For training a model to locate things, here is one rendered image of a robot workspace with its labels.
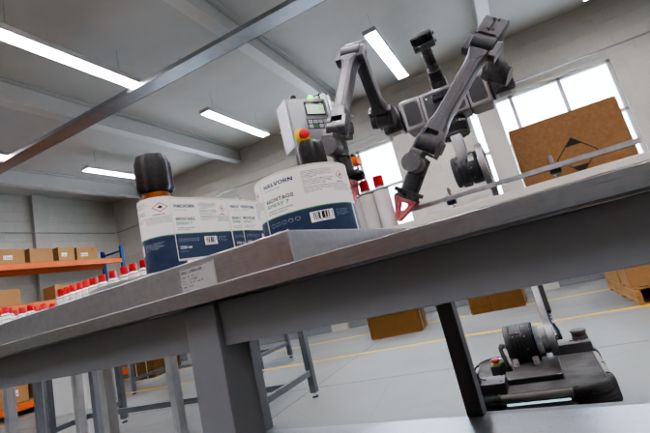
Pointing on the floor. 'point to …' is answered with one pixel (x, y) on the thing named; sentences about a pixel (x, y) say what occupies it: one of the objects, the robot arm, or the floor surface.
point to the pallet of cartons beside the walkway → (631, 282)
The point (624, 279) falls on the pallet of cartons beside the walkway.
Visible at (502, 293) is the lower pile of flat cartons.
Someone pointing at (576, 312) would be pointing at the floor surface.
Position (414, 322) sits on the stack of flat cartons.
